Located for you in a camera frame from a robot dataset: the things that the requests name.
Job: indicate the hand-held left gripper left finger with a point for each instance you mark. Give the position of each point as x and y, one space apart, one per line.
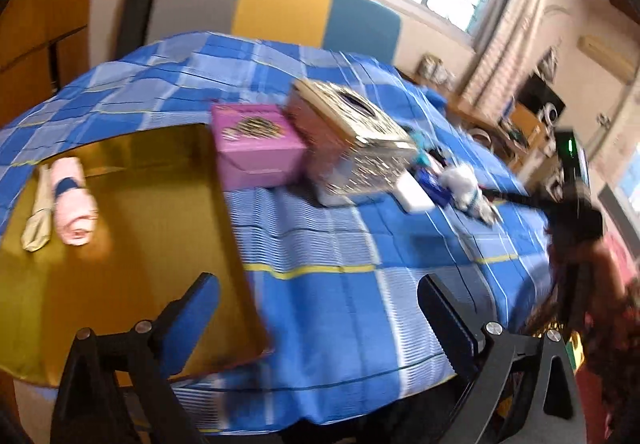
187 319

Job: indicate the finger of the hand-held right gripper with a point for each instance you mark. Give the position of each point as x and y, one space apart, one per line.
515 198

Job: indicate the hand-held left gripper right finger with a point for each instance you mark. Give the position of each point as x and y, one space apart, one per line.
447 324

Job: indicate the white blue-striped sock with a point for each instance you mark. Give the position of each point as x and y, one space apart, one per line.
484 211

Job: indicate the white plush toy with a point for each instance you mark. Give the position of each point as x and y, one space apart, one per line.
460 181

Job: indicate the gold cardboard tray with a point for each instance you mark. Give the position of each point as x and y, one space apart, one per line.
150 249

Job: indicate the blue tissue pack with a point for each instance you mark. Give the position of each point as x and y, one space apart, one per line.
433 190

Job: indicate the teal plush toy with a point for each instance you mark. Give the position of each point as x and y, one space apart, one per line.
424 158

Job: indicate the person's right forearm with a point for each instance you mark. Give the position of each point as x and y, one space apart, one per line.
617 324

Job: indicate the wooden desk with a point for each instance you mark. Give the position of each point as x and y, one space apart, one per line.
520 144

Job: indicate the black television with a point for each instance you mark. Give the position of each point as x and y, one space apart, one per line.
540 97

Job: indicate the blue plaid bed sheet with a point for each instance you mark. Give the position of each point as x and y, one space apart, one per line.
325 314

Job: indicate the pink rolled towel blue band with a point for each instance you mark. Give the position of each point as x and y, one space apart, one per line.
75 209

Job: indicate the patterned curtain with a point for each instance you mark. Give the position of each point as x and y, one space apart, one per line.
510 34

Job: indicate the white air conditioner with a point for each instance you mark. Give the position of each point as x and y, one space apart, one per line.
605 55

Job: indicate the pink box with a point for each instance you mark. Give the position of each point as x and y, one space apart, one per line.
260 159

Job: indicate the cream rolled cloth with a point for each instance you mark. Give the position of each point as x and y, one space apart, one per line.
37 224

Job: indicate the wooden wardrobe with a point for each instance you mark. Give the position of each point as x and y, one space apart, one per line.
45 14

